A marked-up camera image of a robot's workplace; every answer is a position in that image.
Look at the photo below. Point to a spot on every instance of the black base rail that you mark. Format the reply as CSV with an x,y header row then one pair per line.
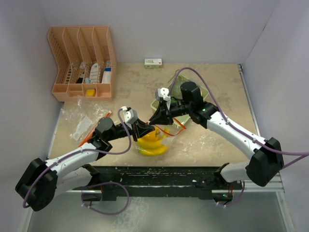
x,y
135,181

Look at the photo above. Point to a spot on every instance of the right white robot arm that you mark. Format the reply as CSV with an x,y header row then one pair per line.
x,y
265,160

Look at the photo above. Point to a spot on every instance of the clear orange-zip bag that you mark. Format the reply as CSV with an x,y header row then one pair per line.
x,y
174,130
82,118

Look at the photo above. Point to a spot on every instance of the green plastic basket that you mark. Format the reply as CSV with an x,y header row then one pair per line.
x,y
182,119

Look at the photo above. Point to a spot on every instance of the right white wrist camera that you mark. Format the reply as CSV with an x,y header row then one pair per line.
x,y
162,94

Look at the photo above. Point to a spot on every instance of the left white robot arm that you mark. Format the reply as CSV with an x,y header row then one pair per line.
x,y
43,180

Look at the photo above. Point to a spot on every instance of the yellow banana bunch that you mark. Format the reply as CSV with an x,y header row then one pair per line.
x,y
153,148

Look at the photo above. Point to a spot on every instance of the small green white box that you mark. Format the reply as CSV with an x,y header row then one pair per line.
x,y
151,63

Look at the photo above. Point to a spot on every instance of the white patterned pouch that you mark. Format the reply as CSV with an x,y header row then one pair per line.
x,y
93,76

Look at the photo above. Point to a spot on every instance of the white blue packet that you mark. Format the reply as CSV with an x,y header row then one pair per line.
x,y
107,74

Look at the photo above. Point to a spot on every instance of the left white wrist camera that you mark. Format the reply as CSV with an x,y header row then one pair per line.
x,y
130,115

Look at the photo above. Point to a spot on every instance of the pink desk file organizer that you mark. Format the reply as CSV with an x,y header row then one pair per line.
x,y
72,45

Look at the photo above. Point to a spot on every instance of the orange bell pepper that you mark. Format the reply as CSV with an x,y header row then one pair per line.
x,y
152,136

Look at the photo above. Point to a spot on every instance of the green netted melon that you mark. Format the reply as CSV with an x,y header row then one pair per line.
x,y
176,91

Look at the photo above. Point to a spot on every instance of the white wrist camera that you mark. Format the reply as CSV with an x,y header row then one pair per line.
x,y
130,115
162,94

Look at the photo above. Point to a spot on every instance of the yellow small box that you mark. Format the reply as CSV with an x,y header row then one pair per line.
x,y
90,92

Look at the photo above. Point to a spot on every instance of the black white item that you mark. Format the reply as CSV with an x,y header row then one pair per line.
x,y
81,73

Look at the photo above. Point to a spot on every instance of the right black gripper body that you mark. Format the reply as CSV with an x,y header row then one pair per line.
x,y
181,108

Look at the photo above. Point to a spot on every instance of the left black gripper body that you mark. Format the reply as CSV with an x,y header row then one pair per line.
x,y
120,132

